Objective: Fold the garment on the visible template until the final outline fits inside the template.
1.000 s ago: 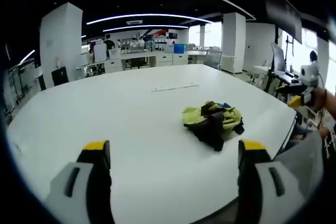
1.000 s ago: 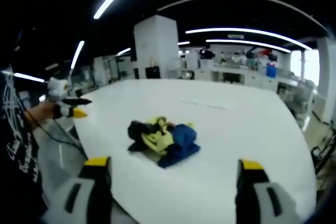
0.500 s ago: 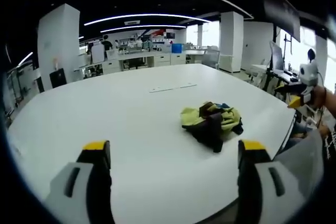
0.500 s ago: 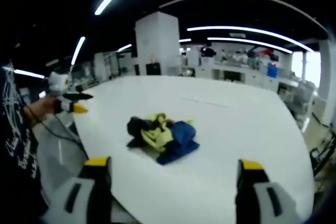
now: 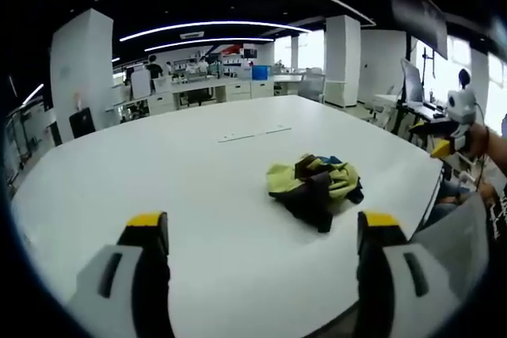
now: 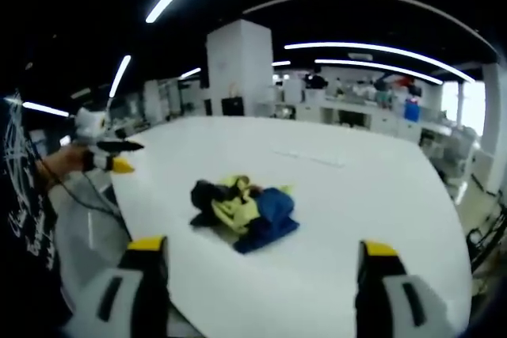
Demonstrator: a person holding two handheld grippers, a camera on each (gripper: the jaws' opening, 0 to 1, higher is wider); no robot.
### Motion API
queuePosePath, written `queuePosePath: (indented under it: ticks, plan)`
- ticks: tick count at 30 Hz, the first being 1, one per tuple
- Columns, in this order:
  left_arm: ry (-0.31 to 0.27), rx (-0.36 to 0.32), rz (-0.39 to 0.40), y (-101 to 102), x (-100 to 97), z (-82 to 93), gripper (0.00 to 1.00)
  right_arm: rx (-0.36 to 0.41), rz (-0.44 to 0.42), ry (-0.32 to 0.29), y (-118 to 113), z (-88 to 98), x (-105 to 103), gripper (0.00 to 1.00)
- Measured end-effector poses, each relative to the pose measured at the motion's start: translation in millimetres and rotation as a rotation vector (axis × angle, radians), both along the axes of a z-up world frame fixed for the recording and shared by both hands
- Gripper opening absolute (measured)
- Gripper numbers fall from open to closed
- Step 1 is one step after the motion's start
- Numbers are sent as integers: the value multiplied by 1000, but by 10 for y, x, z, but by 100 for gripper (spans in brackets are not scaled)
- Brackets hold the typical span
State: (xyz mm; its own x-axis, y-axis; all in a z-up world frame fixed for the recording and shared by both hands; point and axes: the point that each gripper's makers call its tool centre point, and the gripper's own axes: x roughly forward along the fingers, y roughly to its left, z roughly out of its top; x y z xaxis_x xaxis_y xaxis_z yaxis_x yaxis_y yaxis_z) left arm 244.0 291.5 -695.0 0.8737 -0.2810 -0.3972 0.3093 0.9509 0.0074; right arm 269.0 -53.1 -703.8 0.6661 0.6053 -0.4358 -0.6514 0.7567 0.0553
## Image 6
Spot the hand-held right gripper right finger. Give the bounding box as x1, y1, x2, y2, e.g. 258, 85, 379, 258
354, 239, 457, 338

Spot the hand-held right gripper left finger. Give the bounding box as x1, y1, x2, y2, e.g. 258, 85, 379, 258
63, 234, 172, 338

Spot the pile of clothes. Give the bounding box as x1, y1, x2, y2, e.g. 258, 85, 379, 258
189, 173, 301, 255

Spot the person's left hand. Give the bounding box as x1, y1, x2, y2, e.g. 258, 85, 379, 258
59, 144, 94, 176

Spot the person in black shirt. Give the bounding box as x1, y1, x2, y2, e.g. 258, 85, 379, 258
0, 86, 74, 323

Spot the black box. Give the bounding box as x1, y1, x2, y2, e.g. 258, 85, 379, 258
220, 96, 246, 118

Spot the white square pillar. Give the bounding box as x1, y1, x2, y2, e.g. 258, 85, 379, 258
205, 18, 275, 118

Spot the white counter unit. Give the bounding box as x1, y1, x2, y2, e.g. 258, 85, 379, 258
273, 94, 423, 145

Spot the blue container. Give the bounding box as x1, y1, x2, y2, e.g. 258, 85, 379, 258
402, 98, 421, 122

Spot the black cable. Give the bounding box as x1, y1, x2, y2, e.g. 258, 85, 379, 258
37, 158, 134, 242

